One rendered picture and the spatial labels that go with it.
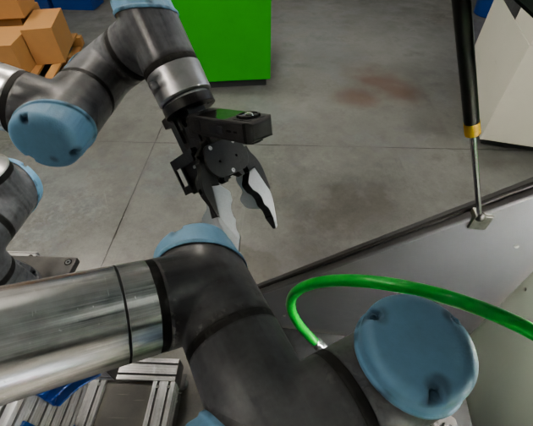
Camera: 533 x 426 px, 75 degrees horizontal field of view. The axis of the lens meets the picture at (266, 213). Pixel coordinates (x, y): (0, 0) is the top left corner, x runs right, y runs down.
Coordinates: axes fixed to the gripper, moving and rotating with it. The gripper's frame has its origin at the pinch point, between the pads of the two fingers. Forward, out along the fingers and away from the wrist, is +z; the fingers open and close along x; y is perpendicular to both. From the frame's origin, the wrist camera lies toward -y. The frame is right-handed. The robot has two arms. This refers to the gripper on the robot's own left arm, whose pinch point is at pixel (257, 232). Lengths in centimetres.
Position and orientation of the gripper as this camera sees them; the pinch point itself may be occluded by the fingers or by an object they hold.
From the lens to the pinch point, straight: 48.2
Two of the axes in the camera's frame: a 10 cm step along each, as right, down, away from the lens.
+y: -6.4, 1.9, 7.4
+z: 4.1, 9.0, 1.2
